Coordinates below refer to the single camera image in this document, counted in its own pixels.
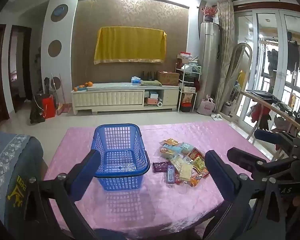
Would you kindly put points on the green folded cloth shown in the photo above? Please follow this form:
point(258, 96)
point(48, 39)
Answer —
point(151, 82)

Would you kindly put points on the hanging dark clothes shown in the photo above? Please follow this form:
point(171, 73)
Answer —
point(293, 55)

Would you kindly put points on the blue tissue box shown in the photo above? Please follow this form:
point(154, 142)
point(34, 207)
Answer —
point(135, 80)

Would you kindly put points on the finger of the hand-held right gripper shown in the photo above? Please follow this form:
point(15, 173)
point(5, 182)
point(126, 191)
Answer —
point(242, 160)
point(267, 136)

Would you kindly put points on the glass balcony doors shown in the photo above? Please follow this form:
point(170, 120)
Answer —
point(262, 55)

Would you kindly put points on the red gift bag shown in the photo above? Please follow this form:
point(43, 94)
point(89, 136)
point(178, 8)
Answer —
point(48, 107)

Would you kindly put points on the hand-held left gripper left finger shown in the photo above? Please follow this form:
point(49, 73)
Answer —
point(85, 175)

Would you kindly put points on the yellow red snack packet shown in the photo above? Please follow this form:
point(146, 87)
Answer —
point(200, 166)

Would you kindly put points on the pink broom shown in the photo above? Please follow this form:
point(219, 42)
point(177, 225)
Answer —
point(63, 108)

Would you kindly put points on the teal box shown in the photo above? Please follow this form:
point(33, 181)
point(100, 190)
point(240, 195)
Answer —
point(153, 95)

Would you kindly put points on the pink tablecloth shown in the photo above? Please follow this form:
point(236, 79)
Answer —
point(165, 205)

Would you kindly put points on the clear cracker pack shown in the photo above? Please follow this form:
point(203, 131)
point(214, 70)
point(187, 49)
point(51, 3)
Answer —
point(181, 167)

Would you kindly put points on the dark wooden doorway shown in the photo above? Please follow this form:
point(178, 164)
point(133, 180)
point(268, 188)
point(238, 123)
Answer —
point(27, 62)

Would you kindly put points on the black bag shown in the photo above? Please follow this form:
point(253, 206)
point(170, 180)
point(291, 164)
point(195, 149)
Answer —
point(36, 110)

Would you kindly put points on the black stand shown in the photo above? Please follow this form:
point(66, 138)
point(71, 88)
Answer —
point(47, 85)

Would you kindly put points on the wooden clothes rack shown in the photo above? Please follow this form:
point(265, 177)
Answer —
point(272, 108)

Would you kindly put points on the yellow cloth cover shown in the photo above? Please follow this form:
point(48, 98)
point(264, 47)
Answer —
point(130, 45)

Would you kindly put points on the lilac candy pack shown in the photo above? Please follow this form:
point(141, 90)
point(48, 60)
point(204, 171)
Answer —
point(170, 175)

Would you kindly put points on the standing mirror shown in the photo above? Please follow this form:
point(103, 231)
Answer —
point(236, 70)

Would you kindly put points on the light blue cookie packet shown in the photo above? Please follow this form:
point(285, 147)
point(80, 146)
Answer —
point(166, 152)
point(187, 147)

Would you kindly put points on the cream TV cabinet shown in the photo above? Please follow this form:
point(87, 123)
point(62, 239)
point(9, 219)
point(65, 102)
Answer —
point(110, 97)

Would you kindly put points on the silver tower air conditioner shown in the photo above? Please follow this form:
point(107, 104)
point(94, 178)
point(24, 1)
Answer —
point(209, 60)

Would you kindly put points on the pink tote bag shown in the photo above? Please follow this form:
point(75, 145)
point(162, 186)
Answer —
point(207, 107)

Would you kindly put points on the white slippers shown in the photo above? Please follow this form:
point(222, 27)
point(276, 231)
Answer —
point(217, 116)

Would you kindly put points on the pink box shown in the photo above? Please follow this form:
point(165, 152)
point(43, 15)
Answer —
point(151, 101)

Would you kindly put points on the red orange snack packet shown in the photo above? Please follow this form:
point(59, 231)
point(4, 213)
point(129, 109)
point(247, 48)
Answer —
point(195, 180)

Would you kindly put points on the white metal shelf rack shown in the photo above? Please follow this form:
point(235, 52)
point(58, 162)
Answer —
point(188, 66)

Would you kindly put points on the flower vase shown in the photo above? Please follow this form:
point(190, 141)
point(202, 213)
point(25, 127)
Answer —
point(210, 12)

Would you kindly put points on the black router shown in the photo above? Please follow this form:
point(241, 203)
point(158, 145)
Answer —
point(147, 77)

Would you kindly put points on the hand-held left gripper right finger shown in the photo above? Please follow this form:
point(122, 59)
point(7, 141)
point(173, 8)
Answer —
point(220, 175)

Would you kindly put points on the blue plastic basket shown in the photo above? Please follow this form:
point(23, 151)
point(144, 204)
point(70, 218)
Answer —
point(120, 183)

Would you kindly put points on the brown cardboard box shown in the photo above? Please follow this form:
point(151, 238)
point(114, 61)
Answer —
point(168, 78)

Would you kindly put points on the purple snack packet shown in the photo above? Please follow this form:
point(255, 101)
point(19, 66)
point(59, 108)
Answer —
point(160, 166)

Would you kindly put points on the white paper roll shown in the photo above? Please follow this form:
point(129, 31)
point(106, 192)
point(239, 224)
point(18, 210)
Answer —
point(160, 104)

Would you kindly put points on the round wall recess blue plate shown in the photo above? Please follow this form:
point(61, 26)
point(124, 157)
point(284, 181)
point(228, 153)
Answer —
point(59, 12)

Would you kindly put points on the patterned curtain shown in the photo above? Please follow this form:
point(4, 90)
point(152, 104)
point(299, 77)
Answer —
point(226, 42)

